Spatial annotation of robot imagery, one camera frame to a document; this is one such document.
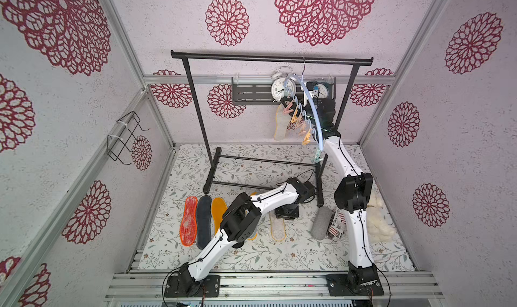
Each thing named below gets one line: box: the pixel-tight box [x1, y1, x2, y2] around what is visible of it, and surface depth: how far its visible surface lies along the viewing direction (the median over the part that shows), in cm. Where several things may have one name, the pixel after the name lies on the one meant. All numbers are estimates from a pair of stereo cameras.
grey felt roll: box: [310, 206, 332, 241], surface depth 89 cm
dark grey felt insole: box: [196, 195, 213, 250], surface depth 95 cm
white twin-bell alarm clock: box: [271, 65, 298, 104], surface depth 90 cm
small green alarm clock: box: [313, 81, 330, 100], surface depth 92 cm
